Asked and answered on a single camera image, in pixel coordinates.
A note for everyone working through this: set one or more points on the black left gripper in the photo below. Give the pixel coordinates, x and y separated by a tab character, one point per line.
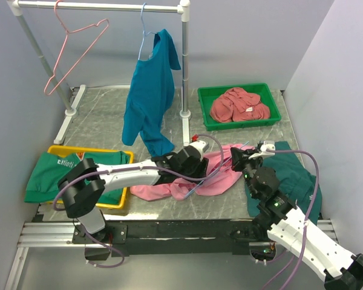
201	168

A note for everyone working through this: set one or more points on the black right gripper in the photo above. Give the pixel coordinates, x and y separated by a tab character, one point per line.
241	156

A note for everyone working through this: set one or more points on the pink t shirt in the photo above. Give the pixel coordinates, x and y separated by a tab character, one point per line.
180	189

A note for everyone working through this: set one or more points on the blue wire hanger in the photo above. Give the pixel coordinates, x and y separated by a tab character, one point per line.
211	173

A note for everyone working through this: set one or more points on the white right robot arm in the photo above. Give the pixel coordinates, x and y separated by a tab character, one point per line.
283	222

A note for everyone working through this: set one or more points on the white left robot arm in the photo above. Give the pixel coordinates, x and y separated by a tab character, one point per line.
81	188

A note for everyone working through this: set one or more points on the dusty red shirt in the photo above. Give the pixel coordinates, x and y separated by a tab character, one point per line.
236	105

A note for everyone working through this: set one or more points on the blue t shirt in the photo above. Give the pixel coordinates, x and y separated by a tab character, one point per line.
150	95

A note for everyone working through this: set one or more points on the blue hanger with shirt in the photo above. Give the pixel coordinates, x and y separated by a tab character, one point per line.
145	35

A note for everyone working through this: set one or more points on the green printed t shirt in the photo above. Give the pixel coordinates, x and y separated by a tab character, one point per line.
50	168

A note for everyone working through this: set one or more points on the green plastic tray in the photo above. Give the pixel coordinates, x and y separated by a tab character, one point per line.
207	95

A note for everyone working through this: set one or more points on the dark green shorts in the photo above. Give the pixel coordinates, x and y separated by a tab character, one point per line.
295	181

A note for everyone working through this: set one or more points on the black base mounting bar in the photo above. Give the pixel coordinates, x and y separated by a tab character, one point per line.
239	237

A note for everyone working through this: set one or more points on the yellow plastic tray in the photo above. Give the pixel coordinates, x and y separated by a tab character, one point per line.
63	151

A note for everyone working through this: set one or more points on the silver clothes rack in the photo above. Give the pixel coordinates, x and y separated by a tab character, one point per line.
91	56

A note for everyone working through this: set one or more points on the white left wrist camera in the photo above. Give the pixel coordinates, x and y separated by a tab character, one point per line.
200	145

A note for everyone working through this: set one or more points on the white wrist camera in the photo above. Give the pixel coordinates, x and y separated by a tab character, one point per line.
264	149
200	145

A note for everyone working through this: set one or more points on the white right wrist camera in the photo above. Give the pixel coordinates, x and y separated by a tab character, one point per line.
264	149

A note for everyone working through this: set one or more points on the aluminium frame rail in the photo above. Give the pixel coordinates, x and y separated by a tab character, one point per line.
61	234

